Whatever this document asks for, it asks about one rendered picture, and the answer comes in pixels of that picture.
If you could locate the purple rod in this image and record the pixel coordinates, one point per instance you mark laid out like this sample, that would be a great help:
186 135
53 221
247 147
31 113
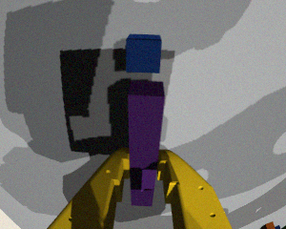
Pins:
145 110

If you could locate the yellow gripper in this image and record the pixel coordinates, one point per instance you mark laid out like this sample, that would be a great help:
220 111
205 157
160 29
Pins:
193 200

